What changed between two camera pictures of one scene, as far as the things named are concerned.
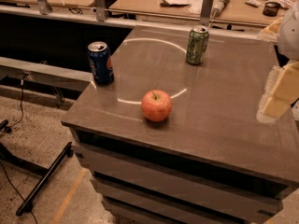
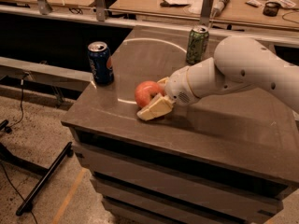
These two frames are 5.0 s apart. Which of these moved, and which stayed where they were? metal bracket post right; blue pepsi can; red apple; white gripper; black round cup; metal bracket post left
Moved: red apple; white gripper
Stayed: metal bracket post left; black round cup; metal bracket post right; blue pepsi can
